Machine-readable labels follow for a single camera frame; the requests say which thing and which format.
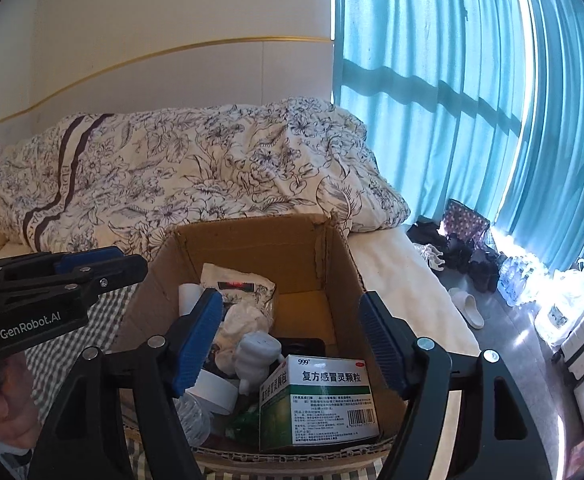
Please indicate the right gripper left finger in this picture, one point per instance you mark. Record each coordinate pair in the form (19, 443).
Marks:
(83, 436)

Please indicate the floral patterned duvet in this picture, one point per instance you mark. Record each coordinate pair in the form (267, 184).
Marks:
(129, 179)

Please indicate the white slipper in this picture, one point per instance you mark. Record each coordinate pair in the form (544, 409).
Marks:
(466, 304)

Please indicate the white blue star toy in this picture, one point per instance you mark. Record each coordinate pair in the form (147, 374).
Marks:
(253, 356)

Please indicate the white plush toy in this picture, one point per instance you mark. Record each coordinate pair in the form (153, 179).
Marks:
(241, 318)

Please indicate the polka dot bag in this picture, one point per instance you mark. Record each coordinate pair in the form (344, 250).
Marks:
(464, 223)

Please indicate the white small bottle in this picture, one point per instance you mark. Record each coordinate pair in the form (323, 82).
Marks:
(188, 296)

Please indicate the floral tissue pack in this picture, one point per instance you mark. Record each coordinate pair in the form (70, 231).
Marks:
(236, 286)

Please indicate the green 999 medicine box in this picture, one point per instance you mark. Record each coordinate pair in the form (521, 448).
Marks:
(308, 402)

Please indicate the brown cardboard box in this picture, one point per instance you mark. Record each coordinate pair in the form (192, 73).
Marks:
(317, 294)

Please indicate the clear round plastic container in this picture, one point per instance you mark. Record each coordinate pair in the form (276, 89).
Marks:
(194, 419)

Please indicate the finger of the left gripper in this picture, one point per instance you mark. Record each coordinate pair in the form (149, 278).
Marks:
(107, 276)
(67, 263)

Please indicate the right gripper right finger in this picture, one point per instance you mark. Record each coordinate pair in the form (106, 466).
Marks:
(496, 437)

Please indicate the teal window curtain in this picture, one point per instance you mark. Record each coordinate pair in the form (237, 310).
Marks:
(479, 101)

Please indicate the black round band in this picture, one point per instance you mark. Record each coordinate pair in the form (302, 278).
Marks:
(292, 346)

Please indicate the checkered gingham cloth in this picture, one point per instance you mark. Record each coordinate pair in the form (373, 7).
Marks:
(51, 362)

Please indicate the green foil wrapper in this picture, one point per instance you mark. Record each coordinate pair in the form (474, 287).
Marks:
(244, 427)

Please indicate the person's left hand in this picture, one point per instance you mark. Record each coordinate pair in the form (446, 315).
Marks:
(19, 426)

